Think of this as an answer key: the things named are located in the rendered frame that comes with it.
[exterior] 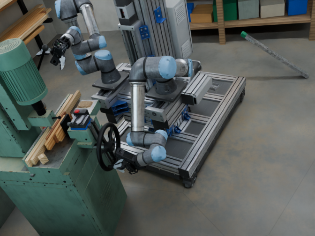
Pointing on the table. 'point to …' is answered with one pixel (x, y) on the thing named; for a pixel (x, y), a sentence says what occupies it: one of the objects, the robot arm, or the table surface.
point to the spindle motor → (20, 72)
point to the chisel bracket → (33, 117)
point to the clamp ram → (65, 123)
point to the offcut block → (43, 158)
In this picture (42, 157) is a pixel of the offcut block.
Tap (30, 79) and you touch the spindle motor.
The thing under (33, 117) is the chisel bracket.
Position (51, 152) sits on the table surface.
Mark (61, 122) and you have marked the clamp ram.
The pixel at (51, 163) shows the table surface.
